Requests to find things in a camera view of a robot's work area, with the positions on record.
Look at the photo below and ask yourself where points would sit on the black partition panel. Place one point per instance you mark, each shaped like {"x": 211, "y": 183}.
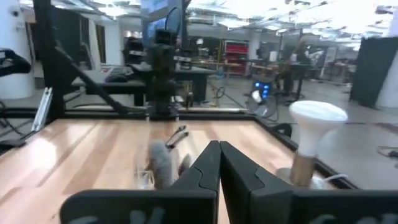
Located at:
{"x": 373, "y": 71}

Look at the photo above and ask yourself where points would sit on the grey desk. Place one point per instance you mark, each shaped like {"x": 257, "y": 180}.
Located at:
{"x": 192, "y": 71}

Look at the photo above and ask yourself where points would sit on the fan brush silver ferrule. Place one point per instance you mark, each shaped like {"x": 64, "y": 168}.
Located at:
{"x": 161, "y": 165}

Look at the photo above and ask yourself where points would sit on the white bulb brass table lamp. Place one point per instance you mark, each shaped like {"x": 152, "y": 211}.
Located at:
{"x": 314, "y": 118}

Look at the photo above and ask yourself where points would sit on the silver metal bracket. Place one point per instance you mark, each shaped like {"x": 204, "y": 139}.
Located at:
{"x": 42, "y": 109}

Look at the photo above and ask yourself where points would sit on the thin black makeup brush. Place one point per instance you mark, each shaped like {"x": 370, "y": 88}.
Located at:
{"x": 180, "y": 129}
{"x": 182, "y": 137}

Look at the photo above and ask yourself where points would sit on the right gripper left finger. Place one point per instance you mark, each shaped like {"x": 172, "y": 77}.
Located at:
{"x": 196, "y": 186}

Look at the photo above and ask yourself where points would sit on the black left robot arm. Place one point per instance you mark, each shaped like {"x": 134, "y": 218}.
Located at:
{"x": 163, "y": 93}

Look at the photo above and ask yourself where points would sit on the computer monitor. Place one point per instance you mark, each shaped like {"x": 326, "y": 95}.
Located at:
{"x": 154, "y": 29}

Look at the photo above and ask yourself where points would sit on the black computer mouse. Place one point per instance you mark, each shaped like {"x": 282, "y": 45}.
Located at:
{"x": 119, "y": 74}

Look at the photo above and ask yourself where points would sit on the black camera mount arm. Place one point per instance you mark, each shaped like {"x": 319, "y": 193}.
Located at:
{"x": 15, "y": 63}

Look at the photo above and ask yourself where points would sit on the black aluminium table frame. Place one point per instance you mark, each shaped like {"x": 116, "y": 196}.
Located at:
{"x": 46, "y": 62}

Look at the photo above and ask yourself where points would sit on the black device with blue lights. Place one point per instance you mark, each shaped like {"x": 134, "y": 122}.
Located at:
{"x": 262, "y": 90}

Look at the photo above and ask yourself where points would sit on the red storage shelf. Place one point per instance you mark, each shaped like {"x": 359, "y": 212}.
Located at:
{"x": 236, "y": 49}

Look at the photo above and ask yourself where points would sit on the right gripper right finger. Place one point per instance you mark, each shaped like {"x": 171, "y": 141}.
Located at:
{"x": 248, "y": 193}

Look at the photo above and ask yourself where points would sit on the white round column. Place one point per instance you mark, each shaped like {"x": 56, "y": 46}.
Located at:
{"x": 15, "y": 31}

